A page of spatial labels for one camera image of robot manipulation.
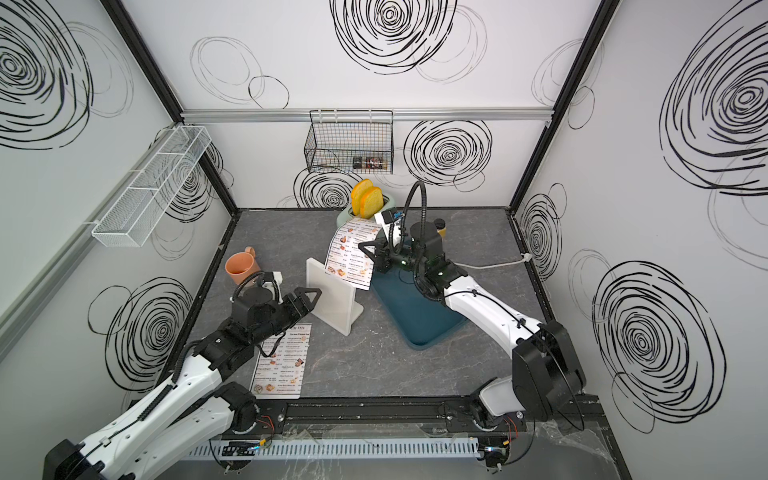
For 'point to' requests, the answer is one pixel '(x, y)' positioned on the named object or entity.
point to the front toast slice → (371, 201)
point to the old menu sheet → (281, 365)
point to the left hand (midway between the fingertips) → (315, 297)
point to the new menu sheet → (346, 260)
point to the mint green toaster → (347, 213)
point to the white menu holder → (336, 304)
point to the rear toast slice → (358, 191)
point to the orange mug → (240, 265)
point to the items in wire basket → (359, 162)
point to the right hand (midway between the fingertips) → (360, 247)
